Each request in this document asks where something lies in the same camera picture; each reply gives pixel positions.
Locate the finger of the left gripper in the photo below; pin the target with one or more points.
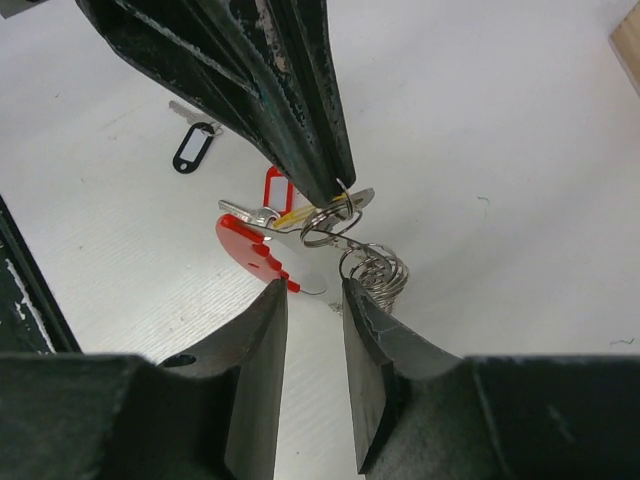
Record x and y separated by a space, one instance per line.
287 48
192 48

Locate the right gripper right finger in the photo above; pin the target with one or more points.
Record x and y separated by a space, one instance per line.
420 412

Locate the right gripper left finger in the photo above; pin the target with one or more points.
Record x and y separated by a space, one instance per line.
209 412

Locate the black tag key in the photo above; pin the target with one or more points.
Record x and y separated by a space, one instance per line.
199 137

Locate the red handled keyring holder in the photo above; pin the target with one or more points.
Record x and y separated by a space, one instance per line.
316 257

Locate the yellow tag key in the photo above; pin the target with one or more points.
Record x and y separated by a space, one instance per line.
298 217

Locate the red tag key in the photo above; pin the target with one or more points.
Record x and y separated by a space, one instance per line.
278 200

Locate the wooden clothes rack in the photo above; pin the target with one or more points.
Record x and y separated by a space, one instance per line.
624 40

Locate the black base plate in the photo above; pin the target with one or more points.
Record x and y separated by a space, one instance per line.
31 320

